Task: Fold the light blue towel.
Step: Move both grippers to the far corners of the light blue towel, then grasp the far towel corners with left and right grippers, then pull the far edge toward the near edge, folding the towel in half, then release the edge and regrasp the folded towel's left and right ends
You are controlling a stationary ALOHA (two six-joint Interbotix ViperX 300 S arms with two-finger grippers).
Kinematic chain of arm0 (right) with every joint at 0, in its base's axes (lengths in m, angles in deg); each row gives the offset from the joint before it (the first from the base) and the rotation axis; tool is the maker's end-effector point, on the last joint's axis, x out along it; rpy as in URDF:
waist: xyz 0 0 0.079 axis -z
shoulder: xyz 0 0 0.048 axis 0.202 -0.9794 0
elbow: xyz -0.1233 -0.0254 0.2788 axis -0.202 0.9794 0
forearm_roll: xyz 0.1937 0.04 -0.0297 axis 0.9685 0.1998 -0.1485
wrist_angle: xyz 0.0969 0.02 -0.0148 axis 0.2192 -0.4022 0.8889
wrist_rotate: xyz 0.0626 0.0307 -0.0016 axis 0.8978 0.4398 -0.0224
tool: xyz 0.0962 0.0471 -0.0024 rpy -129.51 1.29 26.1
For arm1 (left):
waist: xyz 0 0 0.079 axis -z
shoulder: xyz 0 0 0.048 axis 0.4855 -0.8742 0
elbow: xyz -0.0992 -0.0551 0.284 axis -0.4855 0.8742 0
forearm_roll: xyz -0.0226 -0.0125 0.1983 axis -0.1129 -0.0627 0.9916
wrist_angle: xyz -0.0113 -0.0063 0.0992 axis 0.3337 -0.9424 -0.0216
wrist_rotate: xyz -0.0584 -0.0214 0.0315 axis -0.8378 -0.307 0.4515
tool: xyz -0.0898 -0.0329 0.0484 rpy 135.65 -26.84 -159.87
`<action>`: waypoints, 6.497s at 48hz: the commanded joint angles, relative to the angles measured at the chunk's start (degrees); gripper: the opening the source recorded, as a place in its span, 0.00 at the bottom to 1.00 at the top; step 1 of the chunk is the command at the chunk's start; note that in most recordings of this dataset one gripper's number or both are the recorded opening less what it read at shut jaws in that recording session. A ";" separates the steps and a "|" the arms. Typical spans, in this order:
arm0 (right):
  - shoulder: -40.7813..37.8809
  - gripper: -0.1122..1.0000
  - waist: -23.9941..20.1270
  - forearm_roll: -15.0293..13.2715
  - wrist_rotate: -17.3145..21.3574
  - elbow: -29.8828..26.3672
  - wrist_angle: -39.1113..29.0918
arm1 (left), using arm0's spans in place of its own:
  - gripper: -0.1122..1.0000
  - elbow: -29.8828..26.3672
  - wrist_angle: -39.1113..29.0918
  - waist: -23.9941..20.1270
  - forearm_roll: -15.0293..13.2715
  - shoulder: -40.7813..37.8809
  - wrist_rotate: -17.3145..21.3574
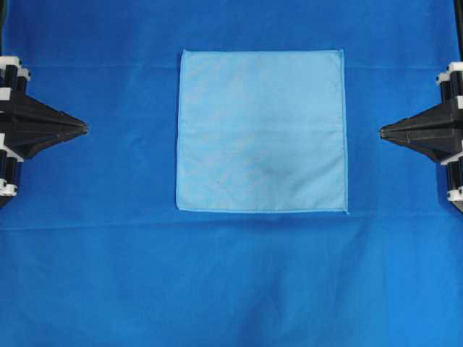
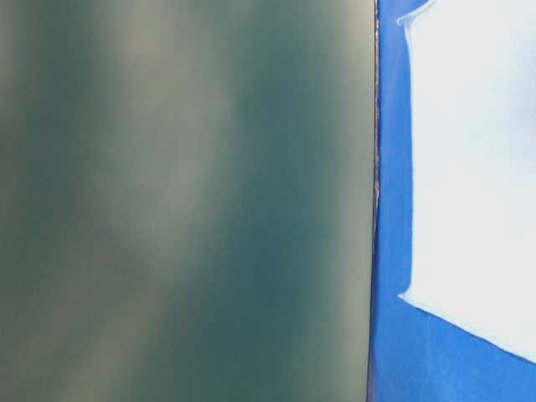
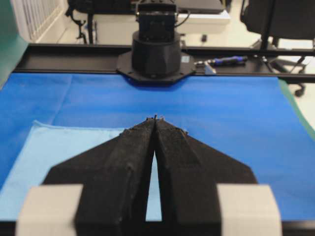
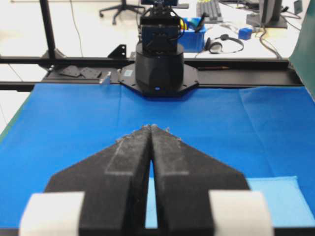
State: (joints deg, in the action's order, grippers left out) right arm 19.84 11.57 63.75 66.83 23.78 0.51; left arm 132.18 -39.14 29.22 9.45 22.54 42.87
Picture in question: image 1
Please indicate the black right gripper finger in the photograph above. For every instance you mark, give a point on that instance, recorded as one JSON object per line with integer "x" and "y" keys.
{"x": 442, "y": 116}
{"x": 436, "y": 149}

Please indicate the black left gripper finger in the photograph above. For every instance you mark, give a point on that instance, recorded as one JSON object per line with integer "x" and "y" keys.
{"x": 43, "y": 139}
{"x": 31, "y": 109}

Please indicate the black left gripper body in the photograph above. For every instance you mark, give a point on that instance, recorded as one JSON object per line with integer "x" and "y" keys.
{"x": 14, "y": 80}

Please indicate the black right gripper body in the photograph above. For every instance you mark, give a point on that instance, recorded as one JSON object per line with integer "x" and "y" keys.
{"x": 450, "y": 84}

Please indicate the light blue towel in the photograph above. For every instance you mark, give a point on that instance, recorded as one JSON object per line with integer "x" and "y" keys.
{"x": 262, "y": 132}

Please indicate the dark blue table cloth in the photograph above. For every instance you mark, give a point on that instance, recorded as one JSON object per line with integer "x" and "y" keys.
{"x": 94, "y": 251}

